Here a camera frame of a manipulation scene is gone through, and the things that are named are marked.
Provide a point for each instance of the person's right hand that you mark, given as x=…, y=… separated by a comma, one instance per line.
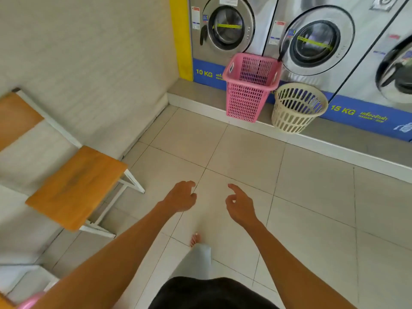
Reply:
x=241, y=209

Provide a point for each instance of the person's left hand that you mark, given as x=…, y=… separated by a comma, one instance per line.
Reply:
x=180, y=197

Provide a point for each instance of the cream round laundry basket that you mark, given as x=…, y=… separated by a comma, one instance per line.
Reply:
x=299, y=122

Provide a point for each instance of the pink square laundry basket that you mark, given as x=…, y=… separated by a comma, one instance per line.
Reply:
x=244, y=102
x=30, y=300

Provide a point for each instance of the person's left forearm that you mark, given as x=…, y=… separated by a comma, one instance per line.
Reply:
x=112, y=263

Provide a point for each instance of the person's right forearm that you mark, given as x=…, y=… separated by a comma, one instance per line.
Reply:
x=296, y=273

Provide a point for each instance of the person's bare foot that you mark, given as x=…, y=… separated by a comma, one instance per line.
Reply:
x=195, y=239

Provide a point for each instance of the person's grey trousers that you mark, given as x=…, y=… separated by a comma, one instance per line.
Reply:
x=194, y=260

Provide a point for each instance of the person's black shirt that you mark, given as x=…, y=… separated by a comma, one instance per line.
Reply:
x=209, y=296

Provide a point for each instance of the steel front-load washing machine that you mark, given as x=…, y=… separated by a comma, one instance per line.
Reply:
x=260, y=22
x=370, y=70
x=360, y=28

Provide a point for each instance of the grey concrete step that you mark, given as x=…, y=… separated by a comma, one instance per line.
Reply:
x=199, y=93

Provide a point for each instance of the yellow wall pillar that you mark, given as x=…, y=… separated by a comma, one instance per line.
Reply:
x=180, y=38

